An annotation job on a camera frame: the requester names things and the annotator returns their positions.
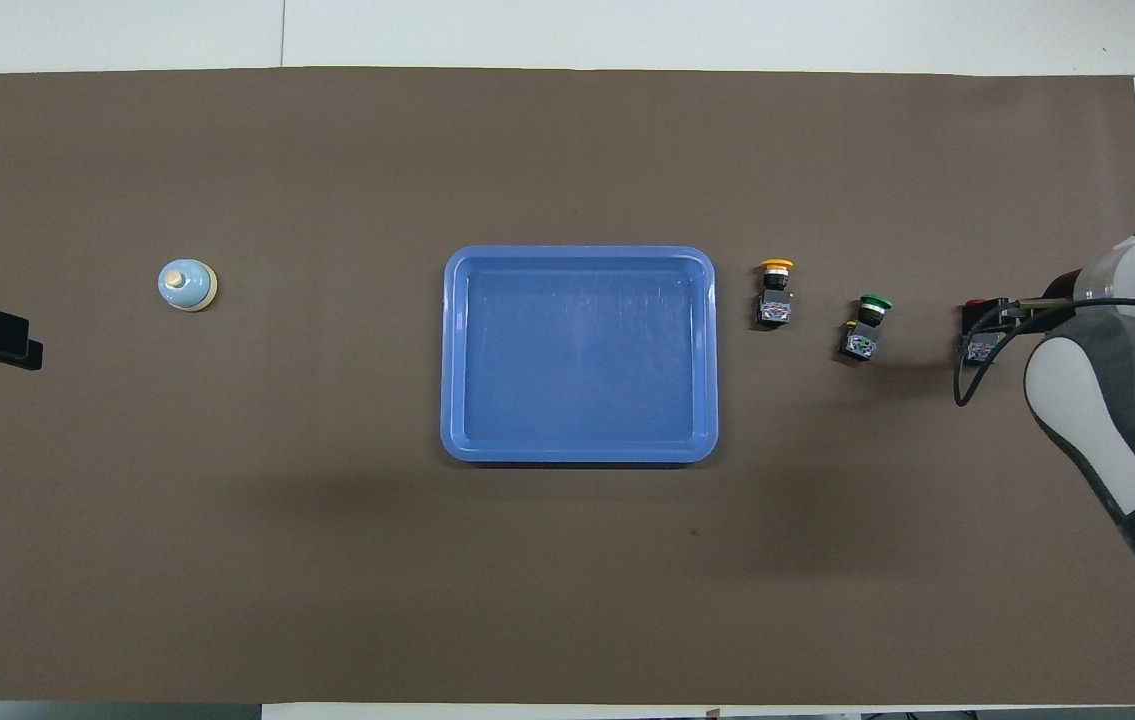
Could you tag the brown table mat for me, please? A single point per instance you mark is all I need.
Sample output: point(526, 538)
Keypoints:
point(327, 560)

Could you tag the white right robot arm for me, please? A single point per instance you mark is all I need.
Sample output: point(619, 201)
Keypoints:
point(1117, 410)

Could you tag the red push button switch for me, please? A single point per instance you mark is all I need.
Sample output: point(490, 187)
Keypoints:
point(982, 350)

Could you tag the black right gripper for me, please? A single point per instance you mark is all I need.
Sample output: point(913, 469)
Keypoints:
point(1055, 285)

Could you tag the blue plastic tray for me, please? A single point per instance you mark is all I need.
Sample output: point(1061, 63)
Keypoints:
point(577, 360)

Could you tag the yellow push button switch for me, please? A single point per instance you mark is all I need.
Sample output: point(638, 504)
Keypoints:
point(775, 308)

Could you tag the light blue call bell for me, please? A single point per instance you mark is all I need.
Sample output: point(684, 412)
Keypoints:
point(185, 286)

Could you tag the green push button switch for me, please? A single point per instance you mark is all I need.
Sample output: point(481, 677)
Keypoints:
point(862, 345)

